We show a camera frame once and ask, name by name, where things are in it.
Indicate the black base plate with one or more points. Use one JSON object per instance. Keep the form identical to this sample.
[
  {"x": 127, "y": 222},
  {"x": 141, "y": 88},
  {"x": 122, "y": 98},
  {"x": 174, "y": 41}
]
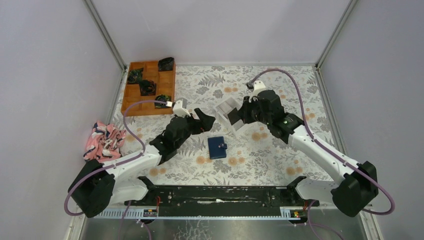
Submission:
[{"x": 221, "y": 201}]

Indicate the dark rolled cloth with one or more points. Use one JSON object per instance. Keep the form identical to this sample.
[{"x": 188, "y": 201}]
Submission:
[
  {"x": 163, "y": 101},
  {"x": 166, "y": 64},
  {"x": 135, "y": 76},
  {"x": 147, "y": 87}
]

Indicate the dark rolled cloth bottom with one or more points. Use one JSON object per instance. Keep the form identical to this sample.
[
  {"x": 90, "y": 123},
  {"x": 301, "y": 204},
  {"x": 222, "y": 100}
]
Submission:
[{"x": 163, "y": 101}]

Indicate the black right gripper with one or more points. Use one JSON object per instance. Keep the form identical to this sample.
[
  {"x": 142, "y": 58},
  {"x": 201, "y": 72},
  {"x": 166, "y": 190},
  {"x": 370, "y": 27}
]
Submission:
[{"x": 246, "y": 105}]

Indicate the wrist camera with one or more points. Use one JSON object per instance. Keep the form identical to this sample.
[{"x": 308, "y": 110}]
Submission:
[
  {"x": 256, "y": 87},
  {"x": 179, "y": 107}
]

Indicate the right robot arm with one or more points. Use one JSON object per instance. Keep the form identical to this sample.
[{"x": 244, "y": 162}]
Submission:
[{"x": 353, "y": 184}]

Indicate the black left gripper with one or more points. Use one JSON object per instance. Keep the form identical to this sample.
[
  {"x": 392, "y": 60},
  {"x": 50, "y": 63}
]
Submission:
[{"x": 206, "y": 122}]

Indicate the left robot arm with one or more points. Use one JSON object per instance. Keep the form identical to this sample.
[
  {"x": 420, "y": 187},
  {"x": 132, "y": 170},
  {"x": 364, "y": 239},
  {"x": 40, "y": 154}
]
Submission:
[{"x": 99, "y": 185}]

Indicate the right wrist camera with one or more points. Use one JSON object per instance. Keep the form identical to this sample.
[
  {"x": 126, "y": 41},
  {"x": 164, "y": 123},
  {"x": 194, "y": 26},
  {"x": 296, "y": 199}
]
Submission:
[{"x": 256, "y": 87}]

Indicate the white plastic card box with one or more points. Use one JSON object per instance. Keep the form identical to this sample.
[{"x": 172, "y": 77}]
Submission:
[{"x": 237, "y": 130}]

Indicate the dark rolled cloth left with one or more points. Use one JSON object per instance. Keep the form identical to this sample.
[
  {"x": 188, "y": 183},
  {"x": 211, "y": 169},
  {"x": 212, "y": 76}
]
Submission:
[{"x": 135, "y": 76}]

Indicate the dark rolled cloth top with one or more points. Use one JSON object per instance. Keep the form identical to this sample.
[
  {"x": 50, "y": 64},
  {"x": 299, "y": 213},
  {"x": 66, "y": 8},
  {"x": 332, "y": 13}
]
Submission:
[{"x": 166, "y": 64}]

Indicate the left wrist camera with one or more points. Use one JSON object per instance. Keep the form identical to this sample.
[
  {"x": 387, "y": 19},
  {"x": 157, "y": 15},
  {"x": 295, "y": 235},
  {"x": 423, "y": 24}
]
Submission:
[{"x": 179, "y": 107}]

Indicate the pink patterned cloth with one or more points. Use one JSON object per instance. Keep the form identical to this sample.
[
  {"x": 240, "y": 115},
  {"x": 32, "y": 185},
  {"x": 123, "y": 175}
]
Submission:
[{"x": 104, "y": 143}]

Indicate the dark rolled cloth middle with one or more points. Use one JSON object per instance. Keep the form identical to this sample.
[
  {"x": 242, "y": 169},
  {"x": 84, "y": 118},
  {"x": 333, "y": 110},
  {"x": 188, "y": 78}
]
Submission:
[{"x": 147, "y": 87}]

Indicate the black credit card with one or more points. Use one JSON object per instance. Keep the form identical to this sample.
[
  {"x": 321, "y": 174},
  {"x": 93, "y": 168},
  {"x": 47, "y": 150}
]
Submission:
[{"x": 236, "y": 117}]

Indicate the floral tablecloth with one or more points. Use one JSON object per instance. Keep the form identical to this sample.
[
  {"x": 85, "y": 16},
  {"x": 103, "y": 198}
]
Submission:
[{"x": 255, "y": 158}]

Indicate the stack of cards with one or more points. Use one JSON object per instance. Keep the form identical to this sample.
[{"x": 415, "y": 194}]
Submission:
[{"x": 225, "y": 108}]

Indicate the blue leather card holder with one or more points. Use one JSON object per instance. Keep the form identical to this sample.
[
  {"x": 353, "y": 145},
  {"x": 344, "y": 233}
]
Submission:
[{"x": 217, "y": 147}]

